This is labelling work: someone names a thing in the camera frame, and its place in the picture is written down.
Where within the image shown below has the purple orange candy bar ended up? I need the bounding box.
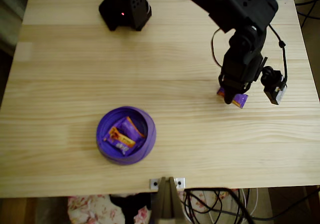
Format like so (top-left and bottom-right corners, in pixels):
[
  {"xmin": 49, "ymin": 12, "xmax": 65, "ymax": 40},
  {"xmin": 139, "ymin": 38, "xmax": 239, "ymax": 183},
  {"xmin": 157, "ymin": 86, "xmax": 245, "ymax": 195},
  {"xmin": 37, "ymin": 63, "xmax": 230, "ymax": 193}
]
[
  {"xmin": 103, "ymin": 126, "xmax": 137, "ymax": 157},
  {"xmin": 117, "ymin": 116, "xmax": 147, "ymax": 145}
]

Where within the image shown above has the black fabric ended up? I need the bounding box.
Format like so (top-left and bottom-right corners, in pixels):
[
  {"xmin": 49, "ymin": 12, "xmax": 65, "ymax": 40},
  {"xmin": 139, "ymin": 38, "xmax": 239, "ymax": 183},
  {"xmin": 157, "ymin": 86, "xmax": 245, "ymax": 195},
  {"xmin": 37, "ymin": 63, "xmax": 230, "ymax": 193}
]
[{"xmin": 109, "ymin": 193, "xmax": 153, "ymax": 224}]

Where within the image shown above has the black camera cable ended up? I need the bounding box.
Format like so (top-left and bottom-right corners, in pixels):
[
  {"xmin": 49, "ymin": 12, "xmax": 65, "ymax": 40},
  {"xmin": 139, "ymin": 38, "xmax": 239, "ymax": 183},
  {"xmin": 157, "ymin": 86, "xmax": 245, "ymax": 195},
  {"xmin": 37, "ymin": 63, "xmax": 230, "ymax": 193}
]
[{"xmin": 268, "ymin": 24, "xmax": 289, "ymax": 85}]

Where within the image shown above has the thin black cable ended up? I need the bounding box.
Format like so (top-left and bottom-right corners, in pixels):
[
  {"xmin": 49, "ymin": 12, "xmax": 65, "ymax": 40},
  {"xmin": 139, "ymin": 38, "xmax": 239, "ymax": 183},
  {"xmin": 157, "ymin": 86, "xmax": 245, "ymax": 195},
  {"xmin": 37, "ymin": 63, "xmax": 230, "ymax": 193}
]
[
  {"xmin": 209, "ymin": 186, "xmax": 320, "ymax": 221},
  {"xmin": 295, "ymin": 0, "xmax": 320, "ymax": 7},
  {"xmin": 184, "ymin": 189, "xmax": 226, "ymax": 221},
  {"xmin": 297, "ymin": 1, "xmax": 320, "ymax": 29}
]

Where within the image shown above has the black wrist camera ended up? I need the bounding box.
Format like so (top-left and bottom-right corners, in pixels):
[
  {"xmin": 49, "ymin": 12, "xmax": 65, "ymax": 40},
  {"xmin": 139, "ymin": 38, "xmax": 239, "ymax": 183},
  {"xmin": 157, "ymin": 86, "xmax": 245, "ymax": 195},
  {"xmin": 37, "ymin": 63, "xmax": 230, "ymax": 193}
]
[{"xmin": 260, "ymin": 65, "xmax": 288, "ymax": 106}]

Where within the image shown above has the grey curtain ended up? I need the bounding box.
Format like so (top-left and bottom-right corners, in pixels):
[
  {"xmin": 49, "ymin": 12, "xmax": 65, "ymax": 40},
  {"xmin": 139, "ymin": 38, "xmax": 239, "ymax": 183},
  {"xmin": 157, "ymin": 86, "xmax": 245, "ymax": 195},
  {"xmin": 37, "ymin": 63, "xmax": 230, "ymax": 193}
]
[{"xmin": 0, "ymin": 0, "xmax": 103, "ymax": 57}]

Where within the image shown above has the metal bracket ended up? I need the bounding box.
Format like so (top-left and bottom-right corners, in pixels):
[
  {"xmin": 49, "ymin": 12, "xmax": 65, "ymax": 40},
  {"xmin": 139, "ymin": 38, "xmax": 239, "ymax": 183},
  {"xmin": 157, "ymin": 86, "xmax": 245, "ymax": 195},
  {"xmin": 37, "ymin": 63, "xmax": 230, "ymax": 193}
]
[
  {"xmin": 174, "ymin": 177, "xmax": 186, "ymax": 190},
  {"xmin": 149, "ymin": 178, "xmax": 161, "ymax": 190}
]

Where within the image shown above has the purple bowl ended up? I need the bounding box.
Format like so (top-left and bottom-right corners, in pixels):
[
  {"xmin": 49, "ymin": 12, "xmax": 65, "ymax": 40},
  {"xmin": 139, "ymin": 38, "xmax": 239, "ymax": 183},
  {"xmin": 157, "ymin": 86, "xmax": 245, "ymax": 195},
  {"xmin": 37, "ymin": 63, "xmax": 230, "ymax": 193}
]
[{"xmin": 96, "ymin": 105, "xmax": 157, "ymax": 166}]

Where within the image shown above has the floral fabric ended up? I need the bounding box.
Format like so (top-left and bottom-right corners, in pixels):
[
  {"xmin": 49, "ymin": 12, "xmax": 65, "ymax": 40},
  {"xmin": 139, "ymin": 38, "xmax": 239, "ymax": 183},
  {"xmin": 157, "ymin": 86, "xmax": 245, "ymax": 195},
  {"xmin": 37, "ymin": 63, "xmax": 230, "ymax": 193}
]
[{"xmin": 66, "ymin": 188, "xmax": 242, "ymax": 224}]

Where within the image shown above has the thick black cable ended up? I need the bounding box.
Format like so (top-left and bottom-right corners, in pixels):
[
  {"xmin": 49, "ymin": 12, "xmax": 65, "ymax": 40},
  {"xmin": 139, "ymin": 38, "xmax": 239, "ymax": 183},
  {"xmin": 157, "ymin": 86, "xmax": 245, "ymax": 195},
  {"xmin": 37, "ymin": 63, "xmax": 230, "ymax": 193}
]
[{"xmin": 183, "ymin": 186, "xmax": 254, "ymax": 224}]

